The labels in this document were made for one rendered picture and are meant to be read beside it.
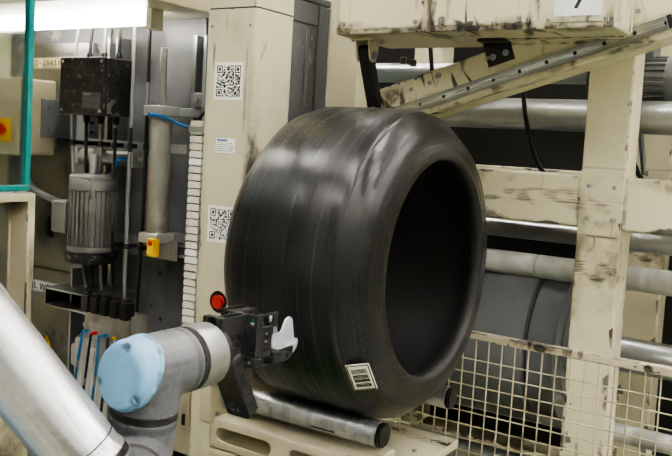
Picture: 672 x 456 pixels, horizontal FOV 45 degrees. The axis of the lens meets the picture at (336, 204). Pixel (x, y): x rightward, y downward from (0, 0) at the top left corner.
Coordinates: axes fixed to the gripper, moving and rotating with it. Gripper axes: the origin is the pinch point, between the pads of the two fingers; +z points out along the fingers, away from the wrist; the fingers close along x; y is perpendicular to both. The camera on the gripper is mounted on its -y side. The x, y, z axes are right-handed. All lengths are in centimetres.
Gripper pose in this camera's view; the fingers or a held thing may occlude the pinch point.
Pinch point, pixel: (290, 344)
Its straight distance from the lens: 136.0
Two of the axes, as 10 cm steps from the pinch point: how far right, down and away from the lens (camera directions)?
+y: 0.7, -9.9, -0.7
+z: 5.4, -0.2, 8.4
